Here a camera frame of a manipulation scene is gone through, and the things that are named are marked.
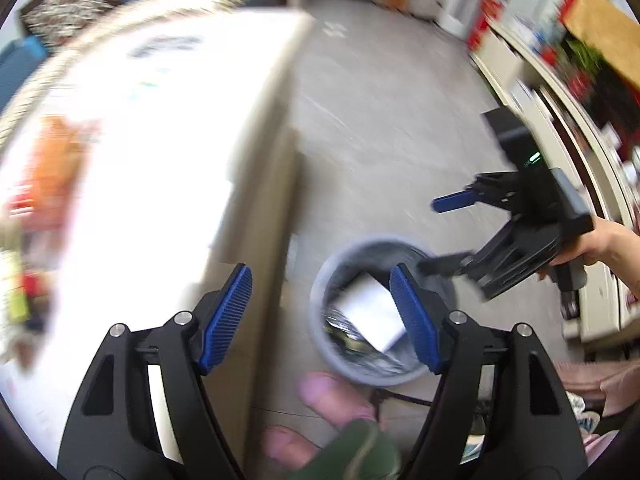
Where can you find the person's bare foot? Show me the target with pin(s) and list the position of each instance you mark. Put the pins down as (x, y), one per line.
(330, 400)

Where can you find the circle patterned cushion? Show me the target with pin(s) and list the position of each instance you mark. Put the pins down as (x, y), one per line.
(65, 17)

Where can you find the red wrapper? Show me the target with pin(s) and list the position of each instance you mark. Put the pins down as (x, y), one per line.
(20, 207)

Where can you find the silver foil wrapper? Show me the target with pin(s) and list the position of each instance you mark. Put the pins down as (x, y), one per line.
(345, 330)

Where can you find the person's right hand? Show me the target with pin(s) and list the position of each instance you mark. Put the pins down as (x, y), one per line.
(595, 242)

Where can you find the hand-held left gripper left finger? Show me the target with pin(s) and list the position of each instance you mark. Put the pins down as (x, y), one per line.
(227, 310)

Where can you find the person's right forearm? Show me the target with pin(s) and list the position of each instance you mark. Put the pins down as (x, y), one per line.
(631, 260)

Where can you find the orange snack packet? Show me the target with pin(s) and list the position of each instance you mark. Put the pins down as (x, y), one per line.
(60, 170)

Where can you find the grey round waste bin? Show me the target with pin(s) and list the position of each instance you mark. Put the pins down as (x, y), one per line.
(365, 377)

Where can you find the yellow green packet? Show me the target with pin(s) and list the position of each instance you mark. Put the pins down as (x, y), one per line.
(14, 285)

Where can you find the white paper sheet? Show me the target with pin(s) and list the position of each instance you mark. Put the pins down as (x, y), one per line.
(370, 310)

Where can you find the cream low cabinet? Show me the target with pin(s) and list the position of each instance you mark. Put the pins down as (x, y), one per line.
(565, 125)

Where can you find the green slipper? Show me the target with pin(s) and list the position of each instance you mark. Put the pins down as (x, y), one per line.
(350, 452)

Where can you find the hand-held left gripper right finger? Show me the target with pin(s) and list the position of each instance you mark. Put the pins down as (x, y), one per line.
(412, 315)

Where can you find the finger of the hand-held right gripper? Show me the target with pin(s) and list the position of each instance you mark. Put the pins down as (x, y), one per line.
(452, 202)
(442, 264)

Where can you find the brown cardboard board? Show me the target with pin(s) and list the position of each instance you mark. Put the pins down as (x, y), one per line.
(605, 30)

